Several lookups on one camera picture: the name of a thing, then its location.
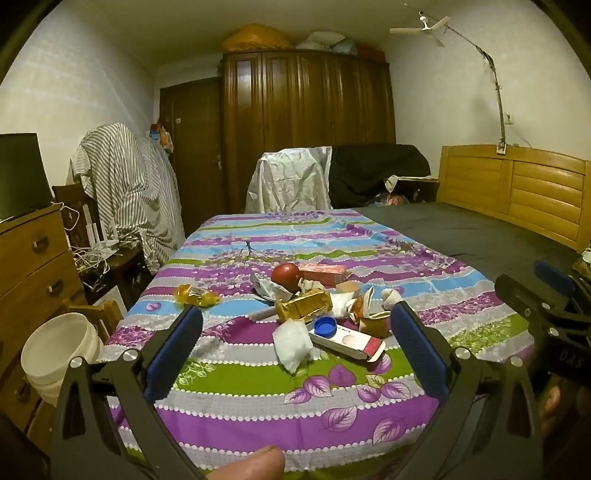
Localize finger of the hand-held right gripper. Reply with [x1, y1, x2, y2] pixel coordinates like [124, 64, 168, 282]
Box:
[533, 260, 580, 298]
[494, 274, 573, 333]

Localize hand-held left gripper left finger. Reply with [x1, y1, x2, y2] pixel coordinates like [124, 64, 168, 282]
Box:
[51, 305, 206, 480]

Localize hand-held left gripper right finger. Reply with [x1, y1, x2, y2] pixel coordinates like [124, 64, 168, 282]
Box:
[390, 302, 543, 480]

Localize white plastic bucket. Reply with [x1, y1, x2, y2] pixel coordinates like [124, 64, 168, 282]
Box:
[21, 312, 106, 407]

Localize silver foil wrapper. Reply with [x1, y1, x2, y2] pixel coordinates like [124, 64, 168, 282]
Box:
[250, 272, 301, 303]

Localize gold cigarette box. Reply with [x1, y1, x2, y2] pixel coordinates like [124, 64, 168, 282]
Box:
[276, 290, 334, 323]

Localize person's right hand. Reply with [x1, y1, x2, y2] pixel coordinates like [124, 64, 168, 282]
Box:
[538, 383, 568, 437]

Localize person's left hand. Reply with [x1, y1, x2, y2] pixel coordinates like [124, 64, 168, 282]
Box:
[203, 445, 286, 480]

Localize orange candy wrapper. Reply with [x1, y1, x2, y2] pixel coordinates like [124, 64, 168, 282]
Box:
[173, 284, 221, 309]

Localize white crumpled paper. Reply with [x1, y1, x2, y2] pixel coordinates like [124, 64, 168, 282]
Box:
[381, 287, 406, 311]

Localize white and red box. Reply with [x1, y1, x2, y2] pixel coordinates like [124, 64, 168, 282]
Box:
[308, 323, 386, 361]

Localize small wooden stool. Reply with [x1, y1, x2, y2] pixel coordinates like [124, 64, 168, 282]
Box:
[62, 298, 125, 342]

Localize torn orange paper cup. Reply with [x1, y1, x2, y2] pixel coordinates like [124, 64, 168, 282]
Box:
[347, 286, 377, 321]

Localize white cardboard box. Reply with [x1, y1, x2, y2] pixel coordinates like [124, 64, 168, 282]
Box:
[92, 281, 127, 315]

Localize dark grey blanket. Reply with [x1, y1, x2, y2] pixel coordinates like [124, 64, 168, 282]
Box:
[355, 200, 591, 296]

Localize clear plastic bag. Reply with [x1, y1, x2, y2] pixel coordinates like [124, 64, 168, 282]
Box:
[330, 292, 358, 319]

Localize wooden bed headboard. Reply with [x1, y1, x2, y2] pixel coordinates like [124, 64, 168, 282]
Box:
[436, 144, 591, 254]

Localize striped floral bedsheet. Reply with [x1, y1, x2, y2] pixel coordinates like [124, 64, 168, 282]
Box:
[99, 208, 536, 472]

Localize white crumpled tissue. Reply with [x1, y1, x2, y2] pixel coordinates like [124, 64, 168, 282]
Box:
[272, 318, 321, 372]

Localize pink snack packet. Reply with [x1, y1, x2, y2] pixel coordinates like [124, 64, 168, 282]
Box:
[299, 264, 347, 286]

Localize white router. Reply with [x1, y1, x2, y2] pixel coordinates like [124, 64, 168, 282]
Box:
[81, 203, 123, 259]

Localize red apple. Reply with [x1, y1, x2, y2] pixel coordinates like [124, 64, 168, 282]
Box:
[271, 262, 304, 292]

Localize wooden nightstand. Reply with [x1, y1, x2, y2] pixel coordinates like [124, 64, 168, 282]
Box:
[397, 178, 441, 204]

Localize wooden chest of drawers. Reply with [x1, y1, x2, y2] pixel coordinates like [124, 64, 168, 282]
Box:
[0, 203, 88, 457]

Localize white cloth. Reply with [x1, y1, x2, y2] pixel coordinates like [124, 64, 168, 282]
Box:
[385, 174, 432, 195]

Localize thin wooden pole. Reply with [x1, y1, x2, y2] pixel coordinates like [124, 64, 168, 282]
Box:
[443, 23, 507, 153]

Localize grey striped cloth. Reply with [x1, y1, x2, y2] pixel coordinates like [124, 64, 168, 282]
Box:
[69, 122, 186, 275]

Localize black cloth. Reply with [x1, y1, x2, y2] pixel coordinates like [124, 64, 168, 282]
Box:
[330, 144, 432, 209]

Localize dark wooden chair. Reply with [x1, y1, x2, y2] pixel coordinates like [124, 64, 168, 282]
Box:
[51, 182, 144, 301]

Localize silver furniture cover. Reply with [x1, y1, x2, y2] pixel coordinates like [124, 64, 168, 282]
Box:
[245, 147, 333, 214]

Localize brown wooden door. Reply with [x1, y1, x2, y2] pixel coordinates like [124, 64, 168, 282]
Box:
[159, 76, 227, 232]

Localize colourful hanging bags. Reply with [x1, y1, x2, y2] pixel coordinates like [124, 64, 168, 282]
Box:
[148, 121, 175, 153]

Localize black monitor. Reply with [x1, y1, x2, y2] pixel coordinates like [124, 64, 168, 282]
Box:
[0, 133, 54, 222]

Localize brown wooden wardrobe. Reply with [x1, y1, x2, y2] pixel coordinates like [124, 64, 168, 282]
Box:
[222, 50, 397, 214]

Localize white ceiling fan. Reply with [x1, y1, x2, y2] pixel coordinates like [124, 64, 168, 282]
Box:
[389, 13, 451, 48]

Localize white bag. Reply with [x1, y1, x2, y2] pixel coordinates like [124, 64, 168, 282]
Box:
[295, 31, 345, 51]

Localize orange bag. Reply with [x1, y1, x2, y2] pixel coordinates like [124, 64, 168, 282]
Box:
[221, 24, 294, 52]

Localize white cables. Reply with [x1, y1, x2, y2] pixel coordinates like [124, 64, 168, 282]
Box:
[60, 203, 153, 296]

